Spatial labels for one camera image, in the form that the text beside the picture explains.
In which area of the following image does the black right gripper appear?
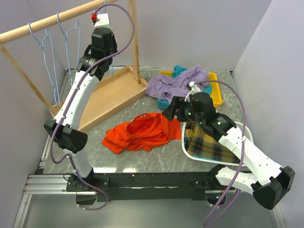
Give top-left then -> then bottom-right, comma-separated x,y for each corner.
161,95 -> 204,124

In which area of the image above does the orange t shirt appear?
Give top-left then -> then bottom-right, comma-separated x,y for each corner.
101,113 -> 181,154

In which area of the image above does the blue wire hanger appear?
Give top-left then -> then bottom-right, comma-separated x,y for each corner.
104,0 -> 114,76
56,12 -> 81,79
28,22 -> 61,107

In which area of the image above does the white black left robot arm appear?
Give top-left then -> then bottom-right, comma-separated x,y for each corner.
44,27 -> 117,191

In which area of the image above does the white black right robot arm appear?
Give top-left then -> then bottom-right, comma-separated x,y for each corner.
162,92 -> 295,209

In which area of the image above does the purple t shirt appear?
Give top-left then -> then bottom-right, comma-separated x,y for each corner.
145,65 -> 209,103

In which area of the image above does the yellow plaid shirt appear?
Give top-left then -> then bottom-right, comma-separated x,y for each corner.
185,122 -> 240,164

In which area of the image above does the teal t shirt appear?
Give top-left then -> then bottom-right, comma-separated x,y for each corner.
156,65 -> 212,109

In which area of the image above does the yellow plastic tray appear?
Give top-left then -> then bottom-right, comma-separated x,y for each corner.
159,70 -> 223,108

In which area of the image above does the wooden clothes rack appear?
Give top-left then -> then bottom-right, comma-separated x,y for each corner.
0,0 -> 147,131

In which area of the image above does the white perforated plastic basket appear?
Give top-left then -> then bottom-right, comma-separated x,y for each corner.
181,120 -> 253,167

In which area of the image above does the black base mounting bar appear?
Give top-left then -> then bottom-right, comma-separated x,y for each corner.
66,172 -> 226,205

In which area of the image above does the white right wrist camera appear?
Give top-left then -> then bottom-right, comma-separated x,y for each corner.
185,81 -> 201,102

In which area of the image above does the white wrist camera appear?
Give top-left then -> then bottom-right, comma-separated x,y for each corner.
185,81 -> 201,102
91,13 -> 111,29

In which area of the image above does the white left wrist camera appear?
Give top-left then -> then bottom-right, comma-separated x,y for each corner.
91,13 -> 111,29

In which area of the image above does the aluminium rail frame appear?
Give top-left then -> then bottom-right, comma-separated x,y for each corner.
13,68 -> 288,228

